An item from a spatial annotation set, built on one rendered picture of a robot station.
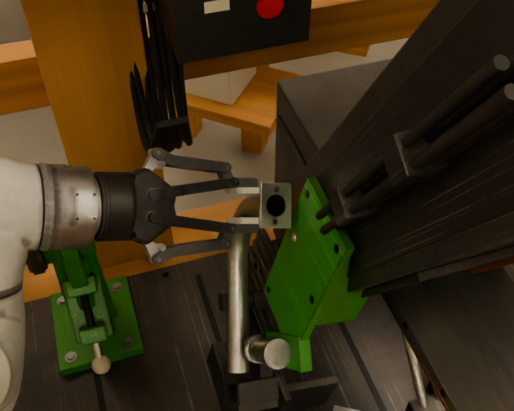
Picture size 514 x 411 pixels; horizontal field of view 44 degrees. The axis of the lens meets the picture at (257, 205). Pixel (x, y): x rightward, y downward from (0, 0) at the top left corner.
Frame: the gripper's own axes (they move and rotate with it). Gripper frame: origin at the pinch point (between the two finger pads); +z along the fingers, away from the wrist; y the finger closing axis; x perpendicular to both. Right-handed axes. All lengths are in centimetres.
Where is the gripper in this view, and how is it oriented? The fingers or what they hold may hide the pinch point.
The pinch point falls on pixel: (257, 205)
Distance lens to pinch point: 78.3
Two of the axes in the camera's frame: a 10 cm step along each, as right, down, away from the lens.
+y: 0.0, -10.0, 0.0
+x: -4.9, 0.0, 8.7
